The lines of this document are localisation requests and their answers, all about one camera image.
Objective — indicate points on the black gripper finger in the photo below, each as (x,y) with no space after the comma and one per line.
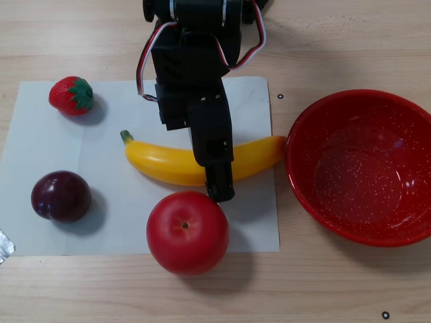
(220,183)

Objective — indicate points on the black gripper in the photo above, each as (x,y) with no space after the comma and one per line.
(210,134)

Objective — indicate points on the yellow plastic banana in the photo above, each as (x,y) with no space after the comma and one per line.
(158,161)

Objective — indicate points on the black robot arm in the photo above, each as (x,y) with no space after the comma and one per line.
(198,11)

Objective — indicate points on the red speckled enamel bowl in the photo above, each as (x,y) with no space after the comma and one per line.
(357,188)

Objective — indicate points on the red plastic apple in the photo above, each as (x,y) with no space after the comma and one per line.
(188,235)

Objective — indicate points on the white paper sheet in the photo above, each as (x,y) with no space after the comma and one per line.
(101,141)

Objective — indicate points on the red plastic strawberry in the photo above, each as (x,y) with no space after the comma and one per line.
(64,97)

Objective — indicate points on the dark purple plastic plum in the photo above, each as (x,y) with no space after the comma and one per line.
(60,196)

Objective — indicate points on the silver duct tape piece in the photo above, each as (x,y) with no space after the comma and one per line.
(5,247)

